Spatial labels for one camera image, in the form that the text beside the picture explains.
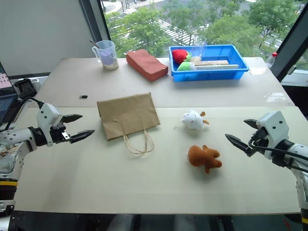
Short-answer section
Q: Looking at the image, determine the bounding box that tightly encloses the brown paper bag with handles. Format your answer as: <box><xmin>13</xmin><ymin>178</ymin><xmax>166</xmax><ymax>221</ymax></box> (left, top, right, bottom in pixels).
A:
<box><xmin>96</xmin><ymin>92</ymin><xmax>161</xmax><ymax>155</ymax></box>

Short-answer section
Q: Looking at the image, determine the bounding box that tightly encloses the black power adapter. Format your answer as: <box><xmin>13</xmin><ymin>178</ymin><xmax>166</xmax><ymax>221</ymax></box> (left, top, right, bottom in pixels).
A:
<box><xmin>14</xmin><ymin>78</ymin><xmax>39</xmax><ymax>100</ymax></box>

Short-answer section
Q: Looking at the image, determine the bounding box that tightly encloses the clear measuring jug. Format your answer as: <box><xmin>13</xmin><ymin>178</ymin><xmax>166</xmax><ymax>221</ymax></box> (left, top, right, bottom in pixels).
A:
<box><xmin>91</xmin><ymin>40</ymin><xmax>120</xmax><ymax>71</ymax></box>

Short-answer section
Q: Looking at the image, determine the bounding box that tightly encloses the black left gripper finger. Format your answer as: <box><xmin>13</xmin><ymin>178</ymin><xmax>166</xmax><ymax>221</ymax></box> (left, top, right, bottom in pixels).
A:
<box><xmin>69</xmin><ymin>129</ymin><xmax>95</xmax><ymax>145</ymax></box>
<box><xmin>62</xmin><ymin>114</ymin><xmax>83</xmax><ymax>124</ymax></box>

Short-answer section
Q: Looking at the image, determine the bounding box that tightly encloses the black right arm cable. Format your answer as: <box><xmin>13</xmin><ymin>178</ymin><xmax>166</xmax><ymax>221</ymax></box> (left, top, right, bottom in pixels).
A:
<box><xmin>248</xmin><ymin>139</ymin><xmax>308</xmax><ymax>173</ymax></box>

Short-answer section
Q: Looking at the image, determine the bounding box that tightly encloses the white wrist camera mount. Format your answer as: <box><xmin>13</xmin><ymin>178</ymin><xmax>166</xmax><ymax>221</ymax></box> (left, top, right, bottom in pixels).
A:
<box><xmin>256</xmin><ymin>111</ymin><xmax>290</xmax><ymax>160</ymax></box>
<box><xmin>36</xmin><ymin>103</ymin><xmax>64</xmax><ymax>147</ymax></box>

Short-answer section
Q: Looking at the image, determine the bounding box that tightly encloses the clear plastic cup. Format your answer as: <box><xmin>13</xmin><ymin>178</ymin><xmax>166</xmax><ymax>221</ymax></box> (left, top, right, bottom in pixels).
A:
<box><xmin>191</xmin><ymin>35</ymin><xmax>208</xmax><ymax>62</ymax></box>

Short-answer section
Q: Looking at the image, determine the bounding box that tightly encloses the stirring stick in jug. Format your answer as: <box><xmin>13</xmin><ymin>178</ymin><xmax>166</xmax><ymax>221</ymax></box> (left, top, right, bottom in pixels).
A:
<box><xmin>89</xmin><ymin>39</ymin><xmax>116</xmax><ymax>61</ymax></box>

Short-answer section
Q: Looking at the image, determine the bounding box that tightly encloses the red plush strawberry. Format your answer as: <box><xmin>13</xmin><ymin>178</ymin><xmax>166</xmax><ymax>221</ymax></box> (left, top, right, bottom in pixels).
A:
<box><xmin>171</xmin><ymin>49</ymin><xmax>193</xmax><ymax>64</ymax></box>

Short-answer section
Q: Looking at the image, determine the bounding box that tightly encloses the brown plush toy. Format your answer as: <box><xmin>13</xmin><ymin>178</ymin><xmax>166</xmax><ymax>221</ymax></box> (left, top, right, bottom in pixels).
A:
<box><xmin>187</xmin><ymin>144</ymin><xmax>223</xmax><ymax>175</ymax></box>

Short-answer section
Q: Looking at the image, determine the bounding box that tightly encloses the red brick-like block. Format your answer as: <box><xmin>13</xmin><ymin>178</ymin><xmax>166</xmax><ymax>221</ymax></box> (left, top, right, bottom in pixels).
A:
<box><xmin>126</xmin><ymin>49</ymin><xmax>169</xmax><ymax>82</ymax></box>

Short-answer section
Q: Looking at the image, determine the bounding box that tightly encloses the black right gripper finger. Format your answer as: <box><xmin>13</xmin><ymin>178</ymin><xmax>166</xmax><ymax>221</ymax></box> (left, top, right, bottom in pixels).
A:
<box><xmin>225</xmin><ymin>133</ymin><xmax>255</xmax><ymax>158</ymax></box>
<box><xmin>243</xmin><ymin>119</ymin><xmax>260</xmax><ymax>131</ymax></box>

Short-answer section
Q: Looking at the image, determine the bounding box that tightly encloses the green plush toy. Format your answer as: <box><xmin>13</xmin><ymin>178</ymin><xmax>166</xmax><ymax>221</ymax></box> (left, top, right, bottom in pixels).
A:
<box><xmin>177</xmin><ymin>61</ymin><xmax>196</xmax><ymax>72</ymax></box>

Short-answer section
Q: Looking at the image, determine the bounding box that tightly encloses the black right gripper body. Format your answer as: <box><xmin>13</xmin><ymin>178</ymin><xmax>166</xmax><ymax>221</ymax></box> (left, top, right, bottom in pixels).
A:
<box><xmin>248</xmin><ymin>127</ymin><xmax>269</xmax><ymax>155</ymax></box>

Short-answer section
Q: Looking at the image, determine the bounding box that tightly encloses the wooden block with holes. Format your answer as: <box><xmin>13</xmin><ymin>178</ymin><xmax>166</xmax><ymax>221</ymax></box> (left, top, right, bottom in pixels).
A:
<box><xmin>192</xmin><ymin>59</ymin><xmax>229</xmax><ymax>68</ymax></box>

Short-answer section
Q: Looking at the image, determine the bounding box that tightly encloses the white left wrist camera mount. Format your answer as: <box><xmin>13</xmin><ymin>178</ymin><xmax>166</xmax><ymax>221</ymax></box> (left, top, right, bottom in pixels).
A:
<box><xmin>36</xmin><ymin>103</ymin><xmax>64</xmax><ymax>147</ymax></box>

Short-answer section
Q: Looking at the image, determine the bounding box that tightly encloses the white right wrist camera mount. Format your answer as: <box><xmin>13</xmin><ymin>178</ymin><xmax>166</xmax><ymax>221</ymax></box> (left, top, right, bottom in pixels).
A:
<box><xmin>256</xmin><ymin>111</ymin><xmax>290</xmax><ymax>160</ymax></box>

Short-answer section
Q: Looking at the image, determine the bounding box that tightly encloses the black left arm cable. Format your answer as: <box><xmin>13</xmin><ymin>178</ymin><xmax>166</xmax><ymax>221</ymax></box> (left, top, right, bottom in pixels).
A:
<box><xmin>4</xmin><ymin>97</ymin><xmax>46</xmax><ymax>132</ymax></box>

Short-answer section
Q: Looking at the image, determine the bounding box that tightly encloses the white plush toy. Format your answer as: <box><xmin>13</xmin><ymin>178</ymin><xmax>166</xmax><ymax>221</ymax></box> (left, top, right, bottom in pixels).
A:
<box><xmin>174</xmin><ymin>109</ymin><xmax>210</xmax><ymax>131</ymax></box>

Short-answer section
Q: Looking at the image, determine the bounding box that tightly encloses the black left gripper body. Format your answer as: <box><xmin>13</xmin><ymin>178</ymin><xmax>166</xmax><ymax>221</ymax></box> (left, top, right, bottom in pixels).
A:
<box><xmin>50</xmin><ymin>115</ymin><xmax>73</xmax><ymax>145</ymax></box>

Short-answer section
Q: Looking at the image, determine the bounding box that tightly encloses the black window frame post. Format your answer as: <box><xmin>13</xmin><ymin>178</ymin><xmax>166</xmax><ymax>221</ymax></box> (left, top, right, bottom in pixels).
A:
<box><xmin>269</xmin><ymin>0</ymin><xmax>308</xmax><ymax>84</ymax></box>

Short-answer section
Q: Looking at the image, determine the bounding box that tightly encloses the plastic bottle with red cap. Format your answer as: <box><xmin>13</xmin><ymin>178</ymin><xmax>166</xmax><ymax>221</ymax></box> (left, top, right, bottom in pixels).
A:
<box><xmin>265</xmin><ymin>51</ymin><xmax>279</xmax><ymax>68</ymax></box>

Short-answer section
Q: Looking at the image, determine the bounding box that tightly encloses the open laptop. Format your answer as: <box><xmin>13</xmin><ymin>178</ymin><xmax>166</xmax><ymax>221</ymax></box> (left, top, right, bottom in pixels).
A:
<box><xmin>0</xmin><ymin>62</ymin><xmax>19</xmax><ymax>125</ymax></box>

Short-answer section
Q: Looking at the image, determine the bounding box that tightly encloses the clear crumpled plastic wrap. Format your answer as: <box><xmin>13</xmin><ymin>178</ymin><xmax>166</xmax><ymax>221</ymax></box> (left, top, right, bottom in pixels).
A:
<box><xmin>263</xmin><ymin>92</ymin><xmax>287</xmax><ymax>103</ymax></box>

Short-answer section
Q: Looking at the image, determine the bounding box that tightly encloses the blue plastic bin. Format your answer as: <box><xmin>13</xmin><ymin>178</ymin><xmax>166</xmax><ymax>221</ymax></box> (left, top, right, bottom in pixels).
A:
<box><xmin>168</xmin><ymin>44</ymin><xmax>250</xmax><ymax>83</ymax></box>

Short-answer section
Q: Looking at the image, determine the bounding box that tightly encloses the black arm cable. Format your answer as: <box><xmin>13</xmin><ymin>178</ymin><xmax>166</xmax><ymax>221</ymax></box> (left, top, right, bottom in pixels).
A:
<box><xmin>4</xmin><ymin>97</ymin><xmax>46</xmax><ymax>132</ymax></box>
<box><xmin>248</xmin><ymin>139</ymin><xmax>308</xmax><ymax>173</ymax></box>

